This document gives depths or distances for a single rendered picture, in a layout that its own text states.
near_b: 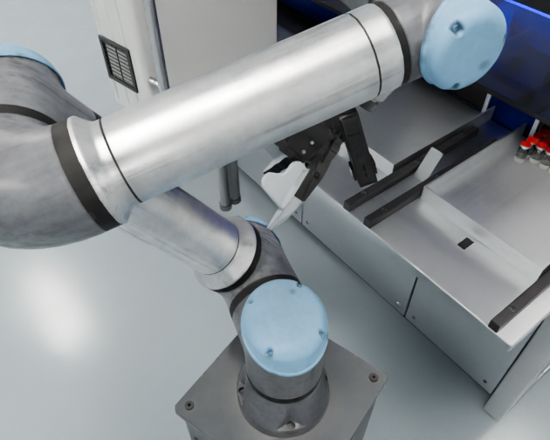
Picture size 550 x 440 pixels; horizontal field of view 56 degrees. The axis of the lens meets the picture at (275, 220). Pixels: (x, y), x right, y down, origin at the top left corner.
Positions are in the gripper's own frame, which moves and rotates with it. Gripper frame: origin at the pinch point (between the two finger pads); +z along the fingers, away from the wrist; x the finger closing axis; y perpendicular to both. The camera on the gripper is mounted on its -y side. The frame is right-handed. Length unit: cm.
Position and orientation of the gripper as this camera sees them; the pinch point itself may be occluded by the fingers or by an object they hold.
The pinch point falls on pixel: (269, 202)
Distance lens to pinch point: 72.4
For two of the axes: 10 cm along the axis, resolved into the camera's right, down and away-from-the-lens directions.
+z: -6.3, 6.6, 4.0
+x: 0.5, 5.5, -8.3
